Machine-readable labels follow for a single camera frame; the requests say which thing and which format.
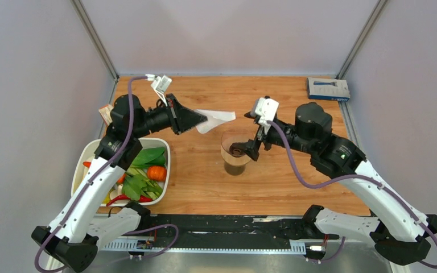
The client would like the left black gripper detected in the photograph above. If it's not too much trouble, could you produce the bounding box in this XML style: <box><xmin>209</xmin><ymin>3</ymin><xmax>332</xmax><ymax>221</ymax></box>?
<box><xmin>131</xmin><ymin>93</ymin><xmax>207</xmax><ymax>139</ymax></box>

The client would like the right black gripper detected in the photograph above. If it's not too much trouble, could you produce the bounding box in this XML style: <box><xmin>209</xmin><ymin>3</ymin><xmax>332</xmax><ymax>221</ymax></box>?
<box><xmin>232</xmin><ymin>117</ymin><xmax>315</xmax><ymax>161</ymax></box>

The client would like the white paper coffee filter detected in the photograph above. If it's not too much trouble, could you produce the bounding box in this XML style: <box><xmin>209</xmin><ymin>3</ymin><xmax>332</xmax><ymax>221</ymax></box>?
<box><xmin>195</xmin><ymin>109</ymin><xmax>236</xmax><ymax>134</ymax></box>

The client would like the white vegetable tray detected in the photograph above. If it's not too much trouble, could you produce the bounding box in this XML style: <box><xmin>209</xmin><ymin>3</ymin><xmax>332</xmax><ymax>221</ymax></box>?
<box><xmin>71</xmin><ymin>138</ymin><xmax>172</xmax><ymax>208</ymax></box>

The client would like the round wooden dripper holder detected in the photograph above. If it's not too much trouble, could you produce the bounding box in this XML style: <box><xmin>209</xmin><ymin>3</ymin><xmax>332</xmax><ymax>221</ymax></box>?
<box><xmin>220</xmin><ymin>148</ymin><xmax>251</xmax><ymax>167</ymax></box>

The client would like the smoked glass carafe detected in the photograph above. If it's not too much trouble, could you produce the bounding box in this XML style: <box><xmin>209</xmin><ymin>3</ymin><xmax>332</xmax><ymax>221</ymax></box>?
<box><xmin>224</xmin><ymin>162</ymin><xmax>247</xmax><ymax>176</ymax></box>

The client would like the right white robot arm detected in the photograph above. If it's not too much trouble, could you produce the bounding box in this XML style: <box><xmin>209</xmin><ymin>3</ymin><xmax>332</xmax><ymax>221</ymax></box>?
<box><xmin>227</xmin><ymin>97</ymin><xmax>437</xmax><ymax>269</ymax></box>

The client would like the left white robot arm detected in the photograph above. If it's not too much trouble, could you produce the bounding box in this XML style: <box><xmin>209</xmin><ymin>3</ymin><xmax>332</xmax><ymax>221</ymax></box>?
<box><xmin>31</xmin><ymin>94</ymin><xmax>208</xmax><ymax>272</ymax></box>

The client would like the coffee filter pack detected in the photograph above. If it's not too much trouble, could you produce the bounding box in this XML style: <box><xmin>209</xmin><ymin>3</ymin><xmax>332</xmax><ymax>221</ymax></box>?
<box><xmin>98</xmin><ymin>104</ymin><xmax>113</xmax><ymax>126</ymax></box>

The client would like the green bok choy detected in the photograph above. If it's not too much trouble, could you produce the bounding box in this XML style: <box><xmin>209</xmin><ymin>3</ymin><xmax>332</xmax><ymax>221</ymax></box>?
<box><xmin>130</xmin><ymin>147</ymin><xmax>166</xmax><ymax>168</ymax></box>

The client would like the small orange pumpkin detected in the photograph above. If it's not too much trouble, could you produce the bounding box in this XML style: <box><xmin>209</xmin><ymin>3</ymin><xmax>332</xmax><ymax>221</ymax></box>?
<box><xmin>146</xmin><ymin>166</ymin><xmax>168</xmax><ymax>181</ymax></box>

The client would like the blue white box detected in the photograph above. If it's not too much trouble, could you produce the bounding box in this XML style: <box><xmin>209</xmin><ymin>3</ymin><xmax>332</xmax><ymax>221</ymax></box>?
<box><xmin>306</xmin><ymin>77</ymin><xmax>351</xmax><ymax>102</ymax></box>

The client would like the green leafy vegetable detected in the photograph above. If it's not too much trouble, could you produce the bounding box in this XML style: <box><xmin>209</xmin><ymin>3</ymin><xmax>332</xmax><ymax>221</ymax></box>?
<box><xmin>122</xmin><ymin>167</ymin><xmax>164</xmax><ymax>202</ymax></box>

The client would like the red chili pepper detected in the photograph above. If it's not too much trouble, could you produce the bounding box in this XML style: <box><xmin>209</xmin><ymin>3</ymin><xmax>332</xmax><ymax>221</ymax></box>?
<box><xmin>106</xmin><ymin>195</ymin><xmax>153</xmax><ymax>206</ymax></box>

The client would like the white mushroom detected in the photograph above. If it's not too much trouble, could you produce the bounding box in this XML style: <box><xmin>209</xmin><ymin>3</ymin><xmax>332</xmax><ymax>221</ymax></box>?
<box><xmin>109</xmin><ymin>184</ymin><xmax>123</xmax><ymax>200</ymax></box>

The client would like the orange carrot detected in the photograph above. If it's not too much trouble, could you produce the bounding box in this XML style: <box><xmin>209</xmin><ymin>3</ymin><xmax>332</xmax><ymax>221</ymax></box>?
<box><xmin>83</xmin><ymin>161</ymin><xmax>126</xmax><ymax>186</ymax></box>

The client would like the yellow napa cabbage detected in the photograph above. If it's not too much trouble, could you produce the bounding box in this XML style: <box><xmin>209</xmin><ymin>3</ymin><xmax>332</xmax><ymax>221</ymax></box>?
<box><xmin>102</xmin><ymin>192</ymin><xmax>111</xmax><ymax>205</ymax></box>

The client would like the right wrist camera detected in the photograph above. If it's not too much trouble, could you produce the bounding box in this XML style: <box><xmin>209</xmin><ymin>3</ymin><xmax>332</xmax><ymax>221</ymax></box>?
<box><xmin>250</xmin><ymin>97</ymin><xmax>279</xmax><ymax>135</ymax></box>

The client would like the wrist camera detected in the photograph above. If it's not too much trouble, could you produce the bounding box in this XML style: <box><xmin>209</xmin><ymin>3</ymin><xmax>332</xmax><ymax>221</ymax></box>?
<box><xmin>145</xmin><ymin>74</ymin><xmax>172</xmax><ymax>106</ymax></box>
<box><xmin>250</xmin><ymin>97</ymin><xmax>279</xmax><ymax>135</ymax></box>

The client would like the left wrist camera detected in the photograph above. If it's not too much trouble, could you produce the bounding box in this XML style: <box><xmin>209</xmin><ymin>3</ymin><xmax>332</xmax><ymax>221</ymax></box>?
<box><xmin>145</xmin><ymin>74</ymin><xmax>172</xmax><ymax>106</ymax></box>

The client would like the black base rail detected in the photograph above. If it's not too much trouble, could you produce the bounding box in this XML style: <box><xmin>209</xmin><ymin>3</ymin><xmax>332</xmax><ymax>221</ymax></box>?
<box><xmin>137</xmin><ymin>214</ymin><xmax>325</xmax><ymax>250</ymax></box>

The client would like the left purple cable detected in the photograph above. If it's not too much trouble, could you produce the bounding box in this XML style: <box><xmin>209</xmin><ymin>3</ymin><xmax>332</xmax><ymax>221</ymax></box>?
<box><xmin>34</xmin><ymin>75</ymin><xmax>180</xmax><ymax>273</ymax></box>

